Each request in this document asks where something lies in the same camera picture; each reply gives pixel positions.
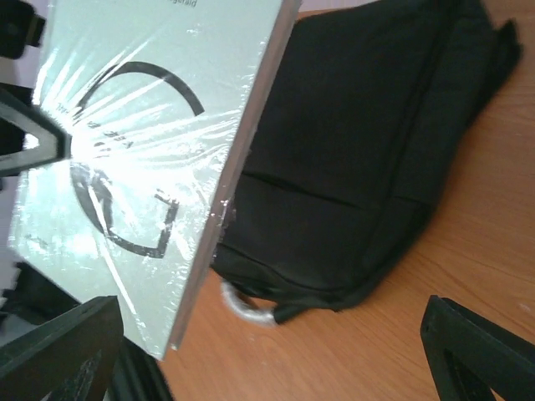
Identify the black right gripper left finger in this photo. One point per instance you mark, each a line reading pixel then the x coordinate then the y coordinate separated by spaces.
pixel 71 357

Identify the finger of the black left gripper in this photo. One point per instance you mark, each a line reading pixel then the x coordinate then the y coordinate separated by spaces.
pixel 31 138

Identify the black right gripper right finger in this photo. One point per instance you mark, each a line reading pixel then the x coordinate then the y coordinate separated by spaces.
pixel 472 358

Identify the black student backpack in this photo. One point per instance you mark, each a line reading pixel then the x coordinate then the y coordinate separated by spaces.
pixel 353 149

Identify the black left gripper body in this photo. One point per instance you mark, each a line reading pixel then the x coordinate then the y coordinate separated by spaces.
pixel 21 27

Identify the grey paperback book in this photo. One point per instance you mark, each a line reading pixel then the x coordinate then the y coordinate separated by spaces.
pixel 161 100

